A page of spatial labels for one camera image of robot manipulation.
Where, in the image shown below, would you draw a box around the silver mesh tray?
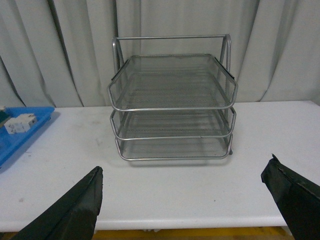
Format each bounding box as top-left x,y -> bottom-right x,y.
110,107 -> 237,141
115,134 -> 233,161
107,54 -> 238,112

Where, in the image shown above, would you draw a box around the blue plastic tray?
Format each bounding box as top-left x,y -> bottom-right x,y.
0,106 -> 55,166

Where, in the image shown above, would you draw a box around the white circuit breaker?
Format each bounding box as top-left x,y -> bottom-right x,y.
4,113 -> 38,134

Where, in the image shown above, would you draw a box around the silver metal rack frame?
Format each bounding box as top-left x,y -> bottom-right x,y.
111,33 -> 236,156

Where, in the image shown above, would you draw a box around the green white small component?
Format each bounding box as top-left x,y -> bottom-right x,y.
0,106 -> 11,128

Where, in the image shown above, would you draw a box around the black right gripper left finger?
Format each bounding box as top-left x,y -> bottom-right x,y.
12,166 -> 103,240

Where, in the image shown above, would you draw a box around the white curtain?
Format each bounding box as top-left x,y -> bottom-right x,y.
0,0 -> 320,107

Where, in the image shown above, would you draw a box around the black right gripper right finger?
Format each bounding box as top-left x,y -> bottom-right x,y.
261,155 -> 320,240

